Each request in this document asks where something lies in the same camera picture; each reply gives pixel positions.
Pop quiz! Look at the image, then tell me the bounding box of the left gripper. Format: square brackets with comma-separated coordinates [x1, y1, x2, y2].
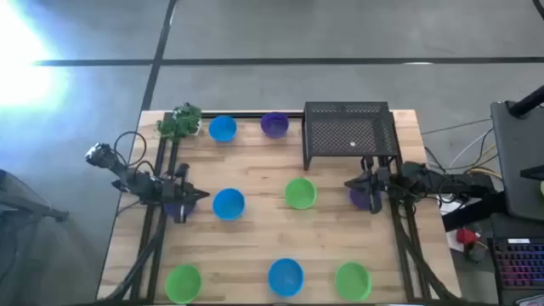
[163, 163, 211, 224]

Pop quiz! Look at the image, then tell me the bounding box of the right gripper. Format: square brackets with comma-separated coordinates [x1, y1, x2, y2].
[343, 156, 391, 214]

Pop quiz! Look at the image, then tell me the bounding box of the purple plastic mini bowl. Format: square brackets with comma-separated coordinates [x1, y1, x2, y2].
[259, 111, 291, 139]
[163, 200, 197, 218]
[348, 189, 383, 212]

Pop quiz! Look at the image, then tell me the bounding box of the blue plastic mini bowl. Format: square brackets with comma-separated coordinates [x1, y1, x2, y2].
[207, 115, 238, 143]
[212, 188, 247, 221]
[267, 258, 305, 298]

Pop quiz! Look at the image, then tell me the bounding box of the green plastic mini bowl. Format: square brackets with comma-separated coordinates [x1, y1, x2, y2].
[164, 263, 203, 304]
[284, 177, 318, 211]
[333, 261, 373, 303]

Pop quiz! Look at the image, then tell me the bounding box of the black perforated metal shelf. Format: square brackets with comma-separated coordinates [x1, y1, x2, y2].
[301, 100, 401, 172]

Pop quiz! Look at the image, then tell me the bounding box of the green potted plant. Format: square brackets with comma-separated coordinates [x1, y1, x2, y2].
[156, 101, 203, 142]

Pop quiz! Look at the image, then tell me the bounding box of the white paper sheet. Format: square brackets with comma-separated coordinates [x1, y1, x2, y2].
[437, 199, 467, 217]

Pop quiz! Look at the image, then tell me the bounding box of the small red object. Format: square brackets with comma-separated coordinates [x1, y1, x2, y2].
[456, 228, 479, 247]

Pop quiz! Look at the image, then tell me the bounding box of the black flat bar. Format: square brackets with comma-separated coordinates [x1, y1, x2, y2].
[441, 190, 509, 233]

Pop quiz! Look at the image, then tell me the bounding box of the small dark grey object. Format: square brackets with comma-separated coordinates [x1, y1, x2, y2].
[463, 244, 488, 264]

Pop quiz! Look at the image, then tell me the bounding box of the dark grey flat panel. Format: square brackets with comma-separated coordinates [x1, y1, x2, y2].
[490, 99, 544, 222]

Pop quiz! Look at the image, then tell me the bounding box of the backlit laptop keyboard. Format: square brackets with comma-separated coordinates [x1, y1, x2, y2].
[487, 236, 544, 303]

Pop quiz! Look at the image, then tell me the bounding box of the black pole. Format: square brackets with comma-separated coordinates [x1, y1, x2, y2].
[508, 84, 544, 119]

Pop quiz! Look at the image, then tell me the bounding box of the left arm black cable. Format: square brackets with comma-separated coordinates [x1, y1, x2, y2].
[112, 130, 148, 167]

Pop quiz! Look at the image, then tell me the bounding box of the thin grey floor cable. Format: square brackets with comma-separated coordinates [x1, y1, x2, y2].
[420, 117, 493, 136]

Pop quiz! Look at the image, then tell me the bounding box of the white cable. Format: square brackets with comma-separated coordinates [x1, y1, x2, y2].
[448, 127, 495, 171]

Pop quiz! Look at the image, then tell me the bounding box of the yellow cable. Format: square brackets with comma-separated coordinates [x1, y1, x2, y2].
[465, 144, 502, 176]

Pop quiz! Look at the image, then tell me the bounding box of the black bracket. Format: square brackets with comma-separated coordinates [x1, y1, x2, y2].
[520, 164, 544, 182]

